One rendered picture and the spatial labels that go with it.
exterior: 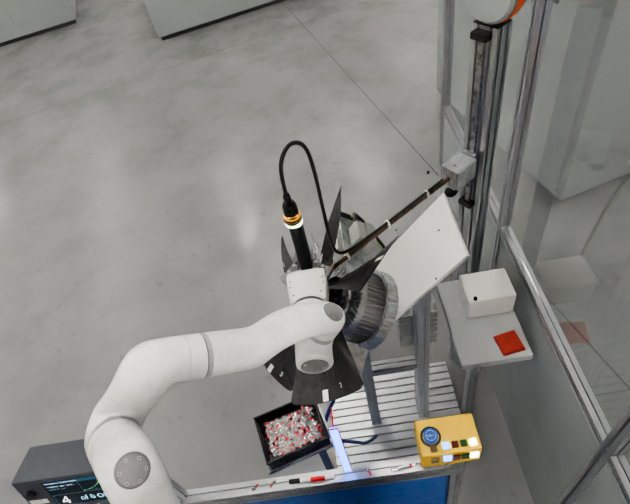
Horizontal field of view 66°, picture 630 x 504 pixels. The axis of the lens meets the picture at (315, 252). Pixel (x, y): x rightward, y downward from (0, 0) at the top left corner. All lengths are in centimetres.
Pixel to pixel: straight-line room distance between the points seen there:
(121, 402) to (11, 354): 278
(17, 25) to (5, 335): 538
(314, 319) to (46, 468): 84
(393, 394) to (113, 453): 186
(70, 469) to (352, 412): 146
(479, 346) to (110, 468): 128
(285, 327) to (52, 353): 268
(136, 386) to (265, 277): 233
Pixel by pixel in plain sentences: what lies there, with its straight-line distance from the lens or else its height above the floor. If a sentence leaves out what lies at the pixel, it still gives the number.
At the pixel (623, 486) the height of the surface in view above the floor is 100.
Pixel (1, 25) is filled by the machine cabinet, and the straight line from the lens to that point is 841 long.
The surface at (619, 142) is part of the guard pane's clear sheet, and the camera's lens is 123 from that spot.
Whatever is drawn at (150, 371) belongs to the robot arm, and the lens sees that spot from 95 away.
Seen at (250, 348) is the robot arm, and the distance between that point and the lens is 102.
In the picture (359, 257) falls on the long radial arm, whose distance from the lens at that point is 174.
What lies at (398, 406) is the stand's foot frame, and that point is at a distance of 256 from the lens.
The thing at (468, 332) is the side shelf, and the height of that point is 86.
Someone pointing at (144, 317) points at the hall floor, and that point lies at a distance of 337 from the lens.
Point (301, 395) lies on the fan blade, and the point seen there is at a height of 114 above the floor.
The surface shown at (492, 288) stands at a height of 97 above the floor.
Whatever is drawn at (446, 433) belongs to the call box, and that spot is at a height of 107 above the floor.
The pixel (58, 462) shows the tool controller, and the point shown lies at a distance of 153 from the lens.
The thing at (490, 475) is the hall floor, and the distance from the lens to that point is 255.
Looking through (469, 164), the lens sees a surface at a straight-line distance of 162.
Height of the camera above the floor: 243
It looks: 48 degrees down
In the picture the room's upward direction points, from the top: 14 degrees counter-clockwise
